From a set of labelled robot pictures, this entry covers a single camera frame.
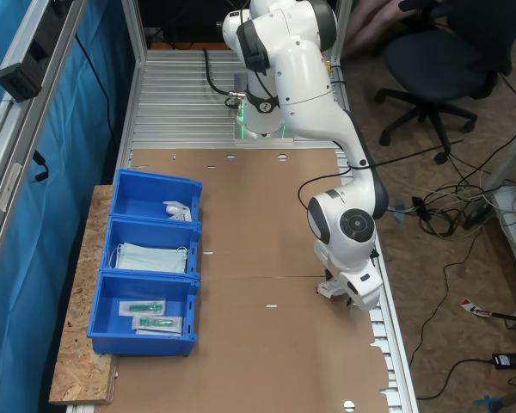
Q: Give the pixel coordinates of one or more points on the blue bin with masks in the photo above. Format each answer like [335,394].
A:
[124,232]

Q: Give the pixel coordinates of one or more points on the chipboard wood plank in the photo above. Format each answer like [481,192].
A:
[81,301]

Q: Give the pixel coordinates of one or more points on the blue bin with syringe packets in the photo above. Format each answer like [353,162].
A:
[112,322]

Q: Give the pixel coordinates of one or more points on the brown cardboard sheet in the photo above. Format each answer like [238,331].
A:
[262,365]
[249,206]

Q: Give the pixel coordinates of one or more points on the black floor power strip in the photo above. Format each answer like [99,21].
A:
[477,213]

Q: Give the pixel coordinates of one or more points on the aluminium frame post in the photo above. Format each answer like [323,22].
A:
[342,26]
[133,26]

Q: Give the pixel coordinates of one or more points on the red white floor label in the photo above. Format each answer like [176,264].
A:
[471,306]

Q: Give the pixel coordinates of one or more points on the dark office chair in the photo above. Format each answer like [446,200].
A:
[434,60]

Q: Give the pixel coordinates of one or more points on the gauze swabs packet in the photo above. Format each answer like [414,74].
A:
[185,215]

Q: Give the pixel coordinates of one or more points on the blue tape piece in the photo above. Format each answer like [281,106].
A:
[400,213]
[488,403]

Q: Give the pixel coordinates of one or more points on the person's leg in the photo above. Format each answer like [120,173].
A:
[365,26]

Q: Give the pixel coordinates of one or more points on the blue bin with gauze packets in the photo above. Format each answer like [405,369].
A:
[129,189]

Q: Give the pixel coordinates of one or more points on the aluminium cross beam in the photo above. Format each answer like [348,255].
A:
[4,189]

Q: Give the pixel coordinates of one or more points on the white printed gauze packet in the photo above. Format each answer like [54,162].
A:
[329,287]

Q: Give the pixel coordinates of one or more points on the black power adapter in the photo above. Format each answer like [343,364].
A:
[507,360]

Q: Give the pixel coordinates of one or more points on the green syringe packet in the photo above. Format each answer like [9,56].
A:
[157,323]
[142,308]

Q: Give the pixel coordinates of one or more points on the surgical face mask stack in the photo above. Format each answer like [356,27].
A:
[150,258]

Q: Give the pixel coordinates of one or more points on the Fuhrmann bandage packet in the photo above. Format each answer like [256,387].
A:
[171,208]

